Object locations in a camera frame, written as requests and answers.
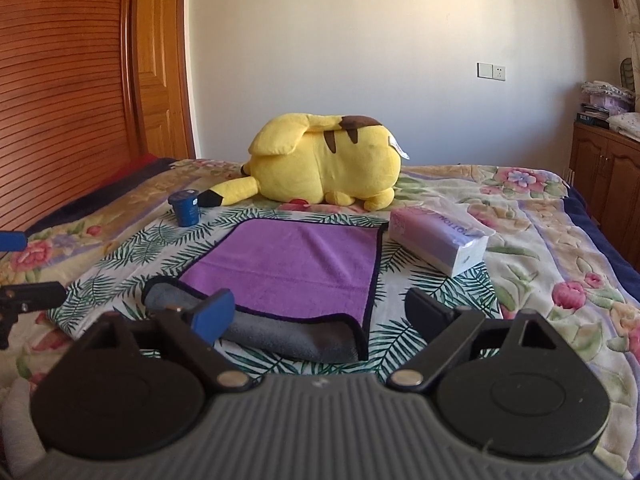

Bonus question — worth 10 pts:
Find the wooden louvered wardrobe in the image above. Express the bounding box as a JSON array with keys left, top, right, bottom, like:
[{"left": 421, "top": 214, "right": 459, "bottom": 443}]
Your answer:
[{"left": 1, "top": 0, "right": 142, "bottom": 230}]

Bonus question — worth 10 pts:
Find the brown wooden cabinet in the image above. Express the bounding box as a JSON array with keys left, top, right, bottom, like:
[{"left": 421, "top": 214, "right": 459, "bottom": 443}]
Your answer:
[{"left": 568, "top": 122, "right": 640, "bottom": 269}]

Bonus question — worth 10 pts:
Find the yellow Pikachu plush toy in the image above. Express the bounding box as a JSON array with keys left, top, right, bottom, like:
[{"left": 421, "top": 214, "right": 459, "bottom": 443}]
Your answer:
[{"left": 198, "top": 113, "right": 409, "bottom": 211}]

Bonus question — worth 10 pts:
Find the wooden door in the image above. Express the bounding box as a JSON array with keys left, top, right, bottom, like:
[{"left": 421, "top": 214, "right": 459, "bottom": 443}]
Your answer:
[{"left": 132, "top": 0, "right": 195, "bottom": 159}]

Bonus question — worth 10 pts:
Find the stack of folded linens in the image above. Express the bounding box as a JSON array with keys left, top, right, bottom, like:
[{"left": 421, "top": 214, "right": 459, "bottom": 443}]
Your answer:
[{"left": 577, "top": 80, "right": 639, "bottom": 140}]

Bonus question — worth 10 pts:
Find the purple and grey towel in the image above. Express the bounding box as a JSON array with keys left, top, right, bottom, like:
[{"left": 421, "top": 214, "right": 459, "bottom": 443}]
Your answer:
[{"left": 142, "top": 219, "right": 386, "bottom": 364}]

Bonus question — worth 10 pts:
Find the white wall switch socket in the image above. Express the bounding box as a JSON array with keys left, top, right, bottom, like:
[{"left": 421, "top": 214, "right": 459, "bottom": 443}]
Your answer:
[{"left": 476, "top": 62, "right": 506, "bottom": 81}]

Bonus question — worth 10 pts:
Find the purple tissue pack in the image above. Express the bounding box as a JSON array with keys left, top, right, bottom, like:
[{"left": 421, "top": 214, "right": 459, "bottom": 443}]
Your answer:
[{"left": 388, "top": 206, "right": 495, "bottom": 278}]

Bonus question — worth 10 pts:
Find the small blue jar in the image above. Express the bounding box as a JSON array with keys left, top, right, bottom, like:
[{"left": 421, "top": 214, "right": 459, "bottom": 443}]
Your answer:
[{"left": 168, "top": 188, "right": 200, "bottom": 228}]

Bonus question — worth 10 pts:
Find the palm leaf patterned cloth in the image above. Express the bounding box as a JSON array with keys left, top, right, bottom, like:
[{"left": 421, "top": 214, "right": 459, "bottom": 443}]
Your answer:
[{"left": 49, "top": 206, "right": 499, "bottom": 378}]

